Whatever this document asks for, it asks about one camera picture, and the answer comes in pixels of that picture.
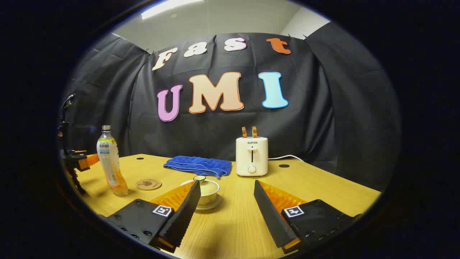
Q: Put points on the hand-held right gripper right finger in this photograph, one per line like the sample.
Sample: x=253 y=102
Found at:
x=271 y=216

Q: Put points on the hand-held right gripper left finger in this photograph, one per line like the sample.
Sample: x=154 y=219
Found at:
x=185 y=216

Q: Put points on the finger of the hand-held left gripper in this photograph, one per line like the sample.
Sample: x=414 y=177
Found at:
x=90 y=161

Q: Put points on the clear plastic water bottle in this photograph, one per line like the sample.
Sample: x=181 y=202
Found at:
x=109 y=162

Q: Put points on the white teacup lid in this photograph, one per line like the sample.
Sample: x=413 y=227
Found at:
x=210 y=186

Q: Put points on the round cork coaster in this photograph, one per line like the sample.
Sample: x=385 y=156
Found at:
x=148 y=184

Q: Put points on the white saucer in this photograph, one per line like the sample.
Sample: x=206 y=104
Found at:
x=214 y=206

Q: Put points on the blue towel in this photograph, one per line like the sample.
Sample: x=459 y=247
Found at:
x=197 y=165

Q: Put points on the white toaster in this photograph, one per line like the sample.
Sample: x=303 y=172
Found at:
x=251 y=156

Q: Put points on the toast slice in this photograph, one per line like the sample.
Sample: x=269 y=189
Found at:
x=244 y=132
x=254 y=132

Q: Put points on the black backdrop cloth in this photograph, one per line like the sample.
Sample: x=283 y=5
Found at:
x=305 y=126

